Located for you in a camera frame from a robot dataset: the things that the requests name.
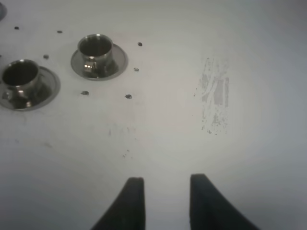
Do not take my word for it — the far stainless steel saucer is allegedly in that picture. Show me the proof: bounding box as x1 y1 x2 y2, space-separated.
71 44 128 81

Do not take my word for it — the stainless steel saucer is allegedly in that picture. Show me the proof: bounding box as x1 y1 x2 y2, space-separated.
71 44 128 81
0 66 60 111

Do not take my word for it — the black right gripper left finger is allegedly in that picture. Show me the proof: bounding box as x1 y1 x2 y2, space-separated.
92 177 146 230

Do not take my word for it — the stainless steel teacup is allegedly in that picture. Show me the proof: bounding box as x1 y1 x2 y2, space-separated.
78 34 113 75
1 59 41 109

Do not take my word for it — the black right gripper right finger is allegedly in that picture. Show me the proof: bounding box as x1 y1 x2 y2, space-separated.
189 174 258 230

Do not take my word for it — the near stainless steel saucer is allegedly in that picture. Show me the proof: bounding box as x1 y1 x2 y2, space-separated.
0 66 60 111

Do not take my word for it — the near stainless steel teacup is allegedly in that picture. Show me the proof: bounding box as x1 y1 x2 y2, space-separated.
1 59 41 109

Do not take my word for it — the far stainless steel teacup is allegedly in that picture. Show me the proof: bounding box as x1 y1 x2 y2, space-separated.
78 34 113 75

